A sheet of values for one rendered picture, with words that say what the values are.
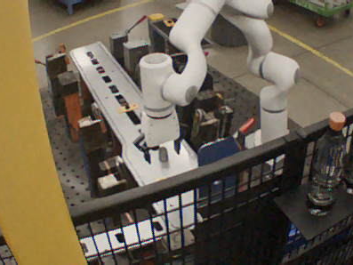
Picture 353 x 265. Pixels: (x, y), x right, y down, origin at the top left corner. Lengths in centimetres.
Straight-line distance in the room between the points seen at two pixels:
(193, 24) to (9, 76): 96
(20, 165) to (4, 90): 9
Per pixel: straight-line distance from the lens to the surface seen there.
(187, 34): 131
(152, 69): 125
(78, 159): 217
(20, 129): 45
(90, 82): 212
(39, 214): 52
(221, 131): 152
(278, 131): 196
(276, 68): 179
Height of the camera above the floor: 203
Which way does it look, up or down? 36 degrees down
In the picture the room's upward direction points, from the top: 3 degrees counter-clockwise
